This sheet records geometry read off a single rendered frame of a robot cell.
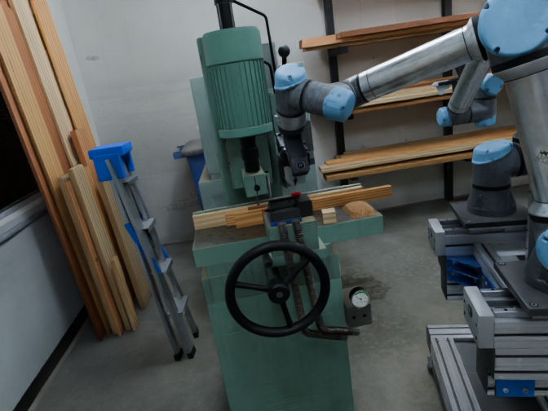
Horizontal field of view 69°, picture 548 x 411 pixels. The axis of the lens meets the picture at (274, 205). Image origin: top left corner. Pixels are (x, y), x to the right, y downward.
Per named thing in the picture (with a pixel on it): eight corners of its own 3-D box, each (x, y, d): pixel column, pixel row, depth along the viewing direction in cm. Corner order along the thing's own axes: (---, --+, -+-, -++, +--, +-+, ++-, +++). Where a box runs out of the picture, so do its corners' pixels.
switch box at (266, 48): (265, 88, 153) (258, 43, 148) (262, 88, 162) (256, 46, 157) (280, 86, 153) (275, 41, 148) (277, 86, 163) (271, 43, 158)
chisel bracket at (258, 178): (247, 201, 131) (243, 177, 129) (245, 191, 144) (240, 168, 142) (270, 198, 132) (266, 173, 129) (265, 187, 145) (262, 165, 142)
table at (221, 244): (193, 282, 114) (188, 263, 112) (198, 242, 143) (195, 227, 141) (397, 244, 119) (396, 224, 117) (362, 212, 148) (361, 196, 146)
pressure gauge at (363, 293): (352, 315, 128) (350, 292, 125) (349, 308, 131) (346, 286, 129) (371, 311, 128) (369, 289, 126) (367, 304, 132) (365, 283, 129)
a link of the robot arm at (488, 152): (464, 180, 142) (464, 142, 138) (501, 174, 142) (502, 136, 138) (483, 189, 130) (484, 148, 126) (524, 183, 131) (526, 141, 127)
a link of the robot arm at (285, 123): (309, 115, 100) (276, 121, 99) (309, 130, 103) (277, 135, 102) (302, 99, 105) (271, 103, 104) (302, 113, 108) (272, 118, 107)
